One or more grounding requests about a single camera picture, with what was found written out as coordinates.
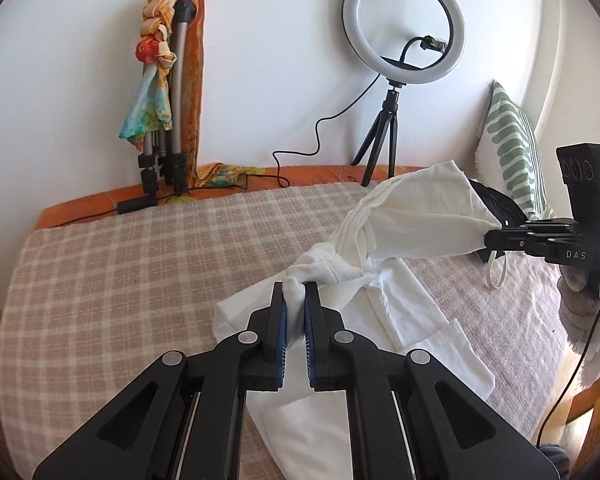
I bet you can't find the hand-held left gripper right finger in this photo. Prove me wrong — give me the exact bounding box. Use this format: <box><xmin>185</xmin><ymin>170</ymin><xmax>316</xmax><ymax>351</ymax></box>
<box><xmin>304</xmin><ymin>282</ymin><xmax>559</xmax><ymax>480</ymax></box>

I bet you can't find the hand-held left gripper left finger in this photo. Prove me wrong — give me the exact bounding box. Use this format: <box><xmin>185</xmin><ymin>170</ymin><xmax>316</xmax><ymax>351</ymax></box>
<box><xmin>32</xmin><ymin>282</ymin><xmax>287</xmax><ymax>480</ymax></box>

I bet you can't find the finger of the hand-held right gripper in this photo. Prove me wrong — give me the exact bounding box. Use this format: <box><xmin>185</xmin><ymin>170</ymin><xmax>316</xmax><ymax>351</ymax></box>
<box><xmin>484</xmin><ymin>216</ymin><xmax>582</xmax><ymax>257</ymax></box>

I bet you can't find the white t-shirt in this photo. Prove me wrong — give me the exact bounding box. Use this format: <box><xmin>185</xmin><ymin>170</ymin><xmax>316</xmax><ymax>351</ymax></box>
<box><xmin>212</xmin><ymin>160</ymin><xmax>502</xmax><ymax>480</ymax></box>

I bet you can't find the person's right hand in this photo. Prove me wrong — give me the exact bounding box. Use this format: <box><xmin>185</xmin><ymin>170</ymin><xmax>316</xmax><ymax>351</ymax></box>
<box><xmin>555</xmin><ymin>259</ymin><xmax>600</xmax><ymax>357</ymax></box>

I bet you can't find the black folded cloth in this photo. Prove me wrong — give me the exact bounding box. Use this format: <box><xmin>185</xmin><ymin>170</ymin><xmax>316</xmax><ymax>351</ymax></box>
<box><xmin>471</xmin><ymin>181</ymin><xmax>530</xmax><ymax>227</ymax></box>

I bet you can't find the green striped pillow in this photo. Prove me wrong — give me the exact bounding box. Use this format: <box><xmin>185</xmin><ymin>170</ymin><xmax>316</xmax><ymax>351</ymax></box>
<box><xmin>474</xmin><ymin>80</ymin><xmax>557</xmax><ymax>222</ymax></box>

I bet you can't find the beige checked blanket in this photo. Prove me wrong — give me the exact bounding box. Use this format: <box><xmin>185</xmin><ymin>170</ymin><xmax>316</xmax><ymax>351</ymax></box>
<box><xmin>0</xmin><ymin>180</ymin><xmax>573</xmax><ymax>480</ymax></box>

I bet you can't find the black mini tripod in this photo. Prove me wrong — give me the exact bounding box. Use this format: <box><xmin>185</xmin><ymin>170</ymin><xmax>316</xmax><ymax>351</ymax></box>
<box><xmin>350</xmin><ymin>78</ymin><xmax>406</xmax><ymax>187</ymax></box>

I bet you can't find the black power adapter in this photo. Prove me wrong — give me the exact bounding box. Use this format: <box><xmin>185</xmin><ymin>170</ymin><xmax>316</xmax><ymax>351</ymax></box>
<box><xmin>116</xmin><ymin>196</ymin><xmax>159</xmax><ymax>215</ymax></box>

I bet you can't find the black gooseneck phone holder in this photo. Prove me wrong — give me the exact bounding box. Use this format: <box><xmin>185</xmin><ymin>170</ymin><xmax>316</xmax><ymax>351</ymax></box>
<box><xmin>386</xmin><ymin>34</ymin><xmax>450</xmax><ymax>72</ymax></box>

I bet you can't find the orange patterned cloth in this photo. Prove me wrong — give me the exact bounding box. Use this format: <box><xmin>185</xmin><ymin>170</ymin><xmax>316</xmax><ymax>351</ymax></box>
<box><xmin>181</xmin><ymin>0</ymin><xmax>262</xmax><ymax>192</ymax></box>

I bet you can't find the folded silver tripod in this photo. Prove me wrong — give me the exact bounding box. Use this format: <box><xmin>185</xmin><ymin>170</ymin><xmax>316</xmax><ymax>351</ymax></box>
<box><xmin>137</xmin><ymin>0</ymin><xmax>201</xmax><ymax>197</ymax></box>

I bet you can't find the colourful knotted scarf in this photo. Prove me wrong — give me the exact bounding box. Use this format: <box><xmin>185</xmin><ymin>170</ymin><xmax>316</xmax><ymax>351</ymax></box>
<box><xmin>118</xmin><ymin>0</ymin><xmax>187</xmax><ymax>154</ymax></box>

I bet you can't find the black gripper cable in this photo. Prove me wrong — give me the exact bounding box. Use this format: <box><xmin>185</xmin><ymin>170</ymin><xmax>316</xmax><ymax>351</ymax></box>
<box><xmin>534</xmin><ymin>260</ymin><xmax>600</xmax><ymax>448</ymax></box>

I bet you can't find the black power cable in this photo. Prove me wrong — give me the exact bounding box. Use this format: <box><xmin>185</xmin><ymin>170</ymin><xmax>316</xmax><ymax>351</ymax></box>
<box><xmin>271</xmin><ymin>72</ymin><xmax>382</xmax><ymax>192</ymax></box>

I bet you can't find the white ring light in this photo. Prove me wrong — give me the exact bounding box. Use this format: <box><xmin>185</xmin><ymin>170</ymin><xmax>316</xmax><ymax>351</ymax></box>
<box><xmin>343</xmin><ymin>0</ymin><xmax>466</xmax><ymax>84</ymax></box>

